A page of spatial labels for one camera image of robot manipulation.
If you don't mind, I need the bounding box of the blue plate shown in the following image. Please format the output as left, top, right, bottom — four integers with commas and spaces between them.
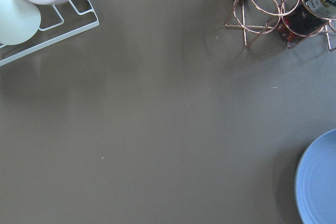
295, 130, 335, 223

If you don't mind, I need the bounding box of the copper wire bottle rack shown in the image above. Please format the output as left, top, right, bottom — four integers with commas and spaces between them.
224, 0, 335, 51

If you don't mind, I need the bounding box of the pale green cup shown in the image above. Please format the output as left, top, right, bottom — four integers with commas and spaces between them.
1, 0, 41, 45

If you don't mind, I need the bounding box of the tea bottle front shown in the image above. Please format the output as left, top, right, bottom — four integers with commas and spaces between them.
278, 0, 335, 43

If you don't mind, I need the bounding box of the white wire dish rack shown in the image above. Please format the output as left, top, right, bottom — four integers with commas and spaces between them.
1, 0, 99, 66

